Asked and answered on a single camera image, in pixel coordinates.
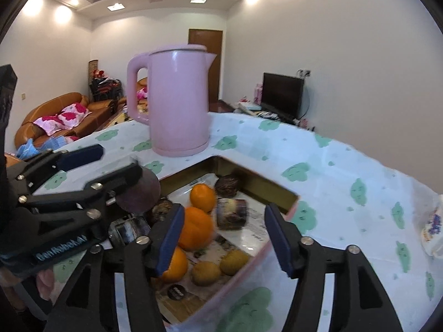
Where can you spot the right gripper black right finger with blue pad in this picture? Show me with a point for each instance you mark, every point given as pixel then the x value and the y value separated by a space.
pixel 359 300

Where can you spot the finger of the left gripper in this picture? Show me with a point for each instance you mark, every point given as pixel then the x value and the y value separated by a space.
pixel 30 174
pixel 76 208

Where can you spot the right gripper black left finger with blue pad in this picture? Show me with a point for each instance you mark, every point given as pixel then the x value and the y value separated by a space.
pixel 88 299

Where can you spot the purple round turnip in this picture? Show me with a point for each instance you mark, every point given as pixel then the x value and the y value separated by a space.
pixel 143 196

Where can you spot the small orange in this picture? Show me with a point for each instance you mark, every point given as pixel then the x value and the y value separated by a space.
pixel 203 197

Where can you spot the large orange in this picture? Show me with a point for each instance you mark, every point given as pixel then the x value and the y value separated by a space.
pixel 197 230

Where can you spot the dark brown water chestnut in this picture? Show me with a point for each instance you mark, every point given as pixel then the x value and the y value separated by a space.
pixel 227 186

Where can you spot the cut purple sugarcane piece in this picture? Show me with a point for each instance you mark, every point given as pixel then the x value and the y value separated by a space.
pixel 231 214

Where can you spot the green brown round fruit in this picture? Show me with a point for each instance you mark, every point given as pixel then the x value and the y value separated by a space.
pixel 232 262

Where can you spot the person's left hand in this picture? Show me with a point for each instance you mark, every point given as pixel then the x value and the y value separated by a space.
pixel 44 280

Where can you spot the orange leather sofa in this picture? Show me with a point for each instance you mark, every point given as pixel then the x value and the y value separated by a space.
pixel 102 110

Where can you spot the pink floral cushion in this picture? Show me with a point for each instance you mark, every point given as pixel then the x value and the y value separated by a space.
pixel 68 119

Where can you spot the white floral mug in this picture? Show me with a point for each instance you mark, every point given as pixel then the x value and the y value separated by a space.
pixel 431 234

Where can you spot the pink electric kettle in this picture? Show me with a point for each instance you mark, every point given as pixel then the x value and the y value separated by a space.
pixel 178 101

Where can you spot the pink biscuit tin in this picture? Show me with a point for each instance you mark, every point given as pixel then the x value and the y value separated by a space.
pixel 184 303

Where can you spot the tv stand with clutter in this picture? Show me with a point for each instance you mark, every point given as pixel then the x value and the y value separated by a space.
pixel 249 108

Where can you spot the brown wooden door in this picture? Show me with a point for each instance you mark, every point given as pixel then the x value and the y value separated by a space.
pixel 213 41

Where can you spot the black television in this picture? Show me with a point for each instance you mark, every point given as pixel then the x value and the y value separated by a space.
pixel 282 94

